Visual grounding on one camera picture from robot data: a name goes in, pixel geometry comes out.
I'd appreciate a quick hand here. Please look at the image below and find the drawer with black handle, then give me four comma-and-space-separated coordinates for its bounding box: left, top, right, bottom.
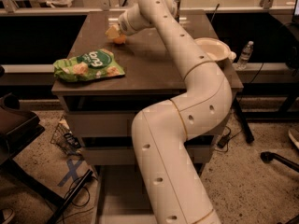
81, 145, 213, 165
64, 111, 228, 141

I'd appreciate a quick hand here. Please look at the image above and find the black stand leg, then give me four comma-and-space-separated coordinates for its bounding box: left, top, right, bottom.
233, 98, 254, 144

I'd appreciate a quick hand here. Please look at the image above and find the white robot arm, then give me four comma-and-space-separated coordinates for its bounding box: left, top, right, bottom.
107, 0, 232, 224

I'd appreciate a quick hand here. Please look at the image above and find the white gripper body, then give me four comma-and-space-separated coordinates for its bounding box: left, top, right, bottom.
118, 4, 151, 35

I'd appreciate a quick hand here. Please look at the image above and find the wire basket on floor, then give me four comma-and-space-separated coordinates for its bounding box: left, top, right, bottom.
50, 116, 81, 156

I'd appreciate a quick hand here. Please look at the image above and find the grey sneaker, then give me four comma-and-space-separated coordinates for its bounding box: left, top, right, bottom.
288, 128, 299, 149

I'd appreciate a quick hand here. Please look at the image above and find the black chair leg base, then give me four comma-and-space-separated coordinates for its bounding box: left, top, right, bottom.
260, 151, 299, 173

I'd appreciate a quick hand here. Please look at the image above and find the white bowl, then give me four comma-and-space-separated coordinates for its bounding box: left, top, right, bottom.
195, 37, 236, 63

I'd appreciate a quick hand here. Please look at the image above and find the energy drink can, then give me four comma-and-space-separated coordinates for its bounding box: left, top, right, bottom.
173, 0, 181, 21

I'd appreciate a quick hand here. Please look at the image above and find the middle drawer with black handle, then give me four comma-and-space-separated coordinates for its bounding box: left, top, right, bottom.
81, 145, 213, 165

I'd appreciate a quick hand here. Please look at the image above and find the orange fruit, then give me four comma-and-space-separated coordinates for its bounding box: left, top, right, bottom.
112, 35, 126, 45

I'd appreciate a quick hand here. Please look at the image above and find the clear plastic water bottle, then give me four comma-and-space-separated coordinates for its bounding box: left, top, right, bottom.
236, 41, 254, 70

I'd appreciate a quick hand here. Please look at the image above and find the top drawer with black handle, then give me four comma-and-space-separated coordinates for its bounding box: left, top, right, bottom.
64, 111, 228, 141

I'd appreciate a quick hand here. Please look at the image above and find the green chip bag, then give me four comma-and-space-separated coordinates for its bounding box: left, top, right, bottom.
53, 49, 125, 83

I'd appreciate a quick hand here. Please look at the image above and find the open bottom drawer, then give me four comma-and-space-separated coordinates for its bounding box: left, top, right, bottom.
94, 165, 193, 224

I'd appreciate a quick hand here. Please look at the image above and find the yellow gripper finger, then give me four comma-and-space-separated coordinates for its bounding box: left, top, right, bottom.
106, 24, 121, 39

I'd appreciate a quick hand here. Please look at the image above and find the black power adapter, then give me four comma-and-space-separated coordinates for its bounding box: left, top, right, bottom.
217, 135, 230, 148

